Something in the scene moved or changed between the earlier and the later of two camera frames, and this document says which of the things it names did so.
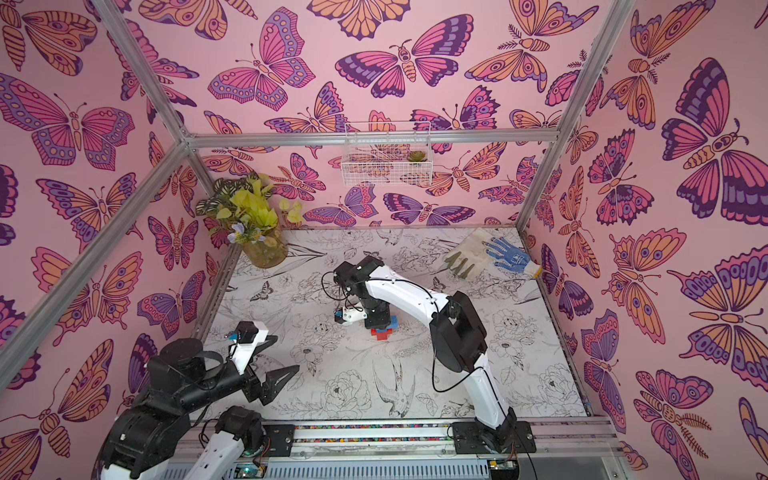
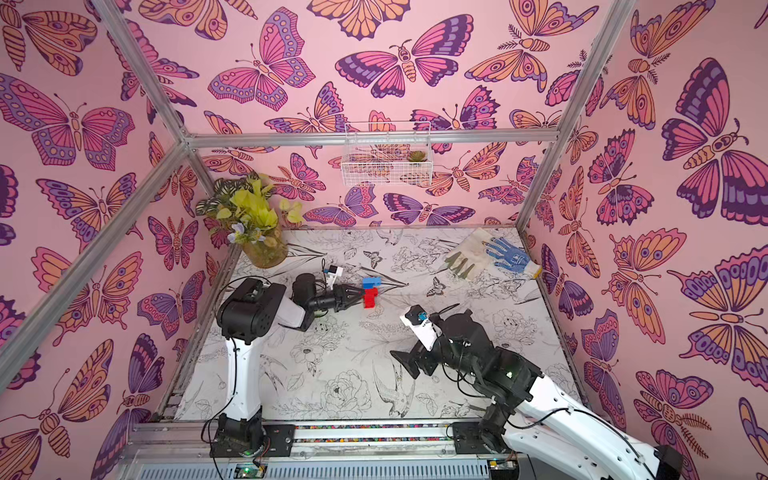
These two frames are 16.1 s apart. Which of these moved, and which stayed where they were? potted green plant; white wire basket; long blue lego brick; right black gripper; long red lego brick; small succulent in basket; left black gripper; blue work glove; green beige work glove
Moved: long blue lego brick; right black gripper; long red lego brick; left black gripper
Stayed: white wire basket; potted green plant; green beige work glove; blue work glove; small succulent in basket
